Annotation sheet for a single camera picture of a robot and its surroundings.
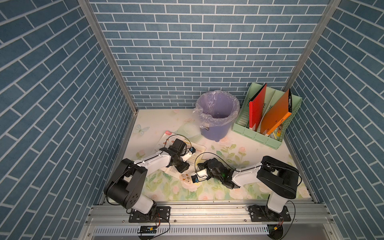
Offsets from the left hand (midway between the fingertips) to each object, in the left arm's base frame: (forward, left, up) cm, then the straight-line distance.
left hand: (187, 164), depth 90 cm
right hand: (+1, -8, +3) cm, 9 cm away
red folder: (+25, -41, +27) cm, 55 cm away
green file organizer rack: (+26, -37, +7) cm, 46 cm away
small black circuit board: (-32, +18, -4) cm, 37 cm away
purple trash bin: (+22, -18, +2) cm, 28 cm away
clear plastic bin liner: (+34, -18, +14) cm, 41 cm away
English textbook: (+9, -6, 0) cm, 11 cm away
